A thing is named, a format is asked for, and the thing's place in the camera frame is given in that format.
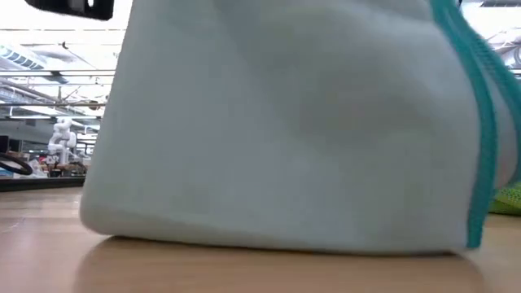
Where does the light blue microfiber towel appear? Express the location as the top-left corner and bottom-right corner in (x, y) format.
(79, 0), (521, 256)

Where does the black looped cable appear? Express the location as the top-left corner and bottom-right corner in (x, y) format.
(0, 152), (34, 177)

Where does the green microfiber towel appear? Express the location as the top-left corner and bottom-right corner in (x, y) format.
(488, 181), (521, 216)

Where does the white robot figure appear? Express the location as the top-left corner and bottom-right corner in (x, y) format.
(47, 117), (78, 164)

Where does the black metal table frame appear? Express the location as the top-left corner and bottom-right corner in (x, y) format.
(0, 175), (87, 193)

